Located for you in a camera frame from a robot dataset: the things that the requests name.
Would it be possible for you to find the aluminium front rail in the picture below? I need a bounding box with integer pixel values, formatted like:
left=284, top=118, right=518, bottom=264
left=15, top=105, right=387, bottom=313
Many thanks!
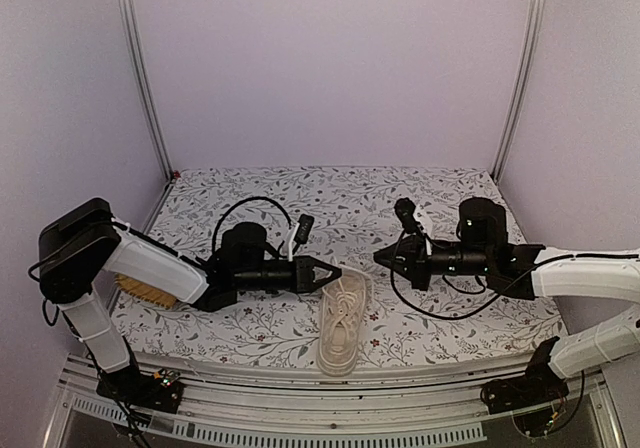
left=42, top=352, right=626, bottom=448

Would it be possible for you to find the floral patterned table mat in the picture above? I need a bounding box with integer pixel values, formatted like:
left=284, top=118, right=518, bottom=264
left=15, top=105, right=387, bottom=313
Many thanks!
left=112, top=167, right=565, bottom=369

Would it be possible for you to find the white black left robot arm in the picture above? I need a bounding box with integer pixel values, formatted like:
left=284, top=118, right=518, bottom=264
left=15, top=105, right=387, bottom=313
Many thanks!
left=28, top=198, right=342, bottom=402

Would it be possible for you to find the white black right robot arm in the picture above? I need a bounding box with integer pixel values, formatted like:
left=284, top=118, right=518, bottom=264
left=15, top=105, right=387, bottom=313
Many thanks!
left=373, top=235, right=639, bottom=404

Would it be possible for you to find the left aluminium frame post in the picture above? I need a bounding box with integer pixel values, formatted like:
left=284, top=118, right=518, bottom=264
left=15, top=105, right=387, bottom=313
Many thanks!
left=118, top=0, right=174, bottom=183

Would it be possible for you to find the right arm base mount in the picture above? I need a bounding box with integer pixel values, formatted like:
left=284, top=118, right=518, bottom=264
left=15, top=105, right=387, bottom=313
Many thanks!
left=480, top=336, right=569, bottom=414

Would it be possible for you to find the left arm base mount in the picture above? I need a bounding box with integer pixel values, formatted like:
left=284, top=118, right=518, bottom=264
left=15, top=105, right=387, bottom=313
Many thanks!
left=96, top=366, right=185, bottom=414

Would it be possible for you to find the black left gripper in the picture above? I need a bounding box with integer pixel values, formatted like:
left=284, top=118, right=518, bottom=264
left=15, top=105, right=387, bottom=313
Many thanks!
left=235, top=255, right=342, bottom=294

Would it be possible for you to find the right aluminium frame post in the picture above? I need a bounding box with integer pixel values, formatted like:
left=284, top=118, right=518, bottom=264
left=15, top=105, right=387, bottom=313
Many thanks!
left=491, top=0, right=546, bottom=185

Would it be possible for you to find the aluminium frame post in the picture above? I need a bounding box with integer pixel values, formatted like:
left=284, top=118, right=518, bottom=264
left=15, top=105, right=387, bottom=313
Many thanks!
left=491, top=0, right=546, bottom=185
left=118, top=0, right=174, bottom=183

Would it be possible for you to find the cream lace platform sneaker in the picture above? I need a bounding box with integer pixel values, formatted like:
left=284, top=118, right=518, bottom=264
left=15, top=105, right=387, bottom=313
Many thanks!
left=316, top=257, right=372, bottom=377

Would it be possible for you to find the yellow woven placemat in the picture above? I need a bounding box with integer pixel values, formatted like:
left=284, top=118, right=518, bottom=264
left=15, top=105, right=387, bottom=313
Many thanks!
left=115, top=274, right=177, bottom=309

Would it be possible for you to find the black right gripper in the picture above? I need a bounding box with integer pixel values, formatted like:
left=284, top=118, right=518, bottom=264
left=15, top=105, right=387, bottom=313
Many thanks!
left=373, top=234, right=492, bottom=292

